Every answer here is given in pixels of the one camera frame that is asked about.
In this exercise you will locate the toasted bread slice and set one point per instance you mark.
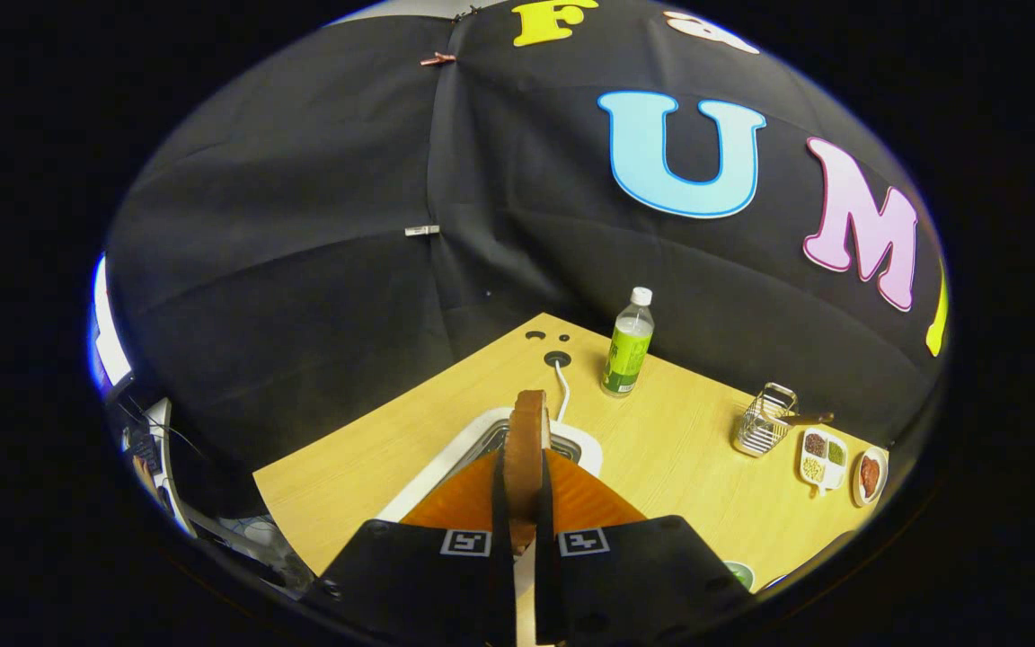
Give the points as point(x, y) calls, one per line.
point(526, 449)

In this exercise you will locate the brown meat piece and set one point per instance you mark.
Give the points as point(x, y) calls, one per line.
point(870, 474)

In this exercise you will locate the pale green round plate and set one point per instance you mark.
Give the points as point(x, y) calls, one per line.
point(749, 570)

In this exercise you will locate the white toaster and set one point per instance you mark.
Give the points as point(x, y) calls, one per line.
point(588, 454)

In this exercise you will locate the round white plate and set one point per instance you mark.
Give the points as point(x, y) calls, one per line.
point(855, 485)

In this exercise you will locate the green label water bottle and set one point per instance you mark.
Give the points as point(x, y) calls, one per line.
point(627, 355)

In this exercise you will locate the white divided bean dish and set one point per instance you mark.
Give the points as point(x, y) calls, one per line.
point(832, 474)

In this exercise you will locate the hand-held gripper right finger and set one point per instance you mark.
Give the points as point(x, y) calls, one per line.
point(543, 503)

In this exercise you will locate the copper cloth clip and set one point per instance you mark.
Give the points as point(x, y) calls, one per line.
point(437, 59)

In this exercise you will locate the white cloth clip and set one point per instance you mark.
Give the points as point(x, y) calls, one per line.
point(421, 231)

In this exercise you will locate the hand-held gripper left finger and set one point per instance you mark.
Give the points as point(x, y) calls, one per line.
point(501, 503)

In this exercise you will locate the black backdrop cloth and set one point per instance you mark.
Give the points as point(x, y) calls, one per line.
point(302, 270)

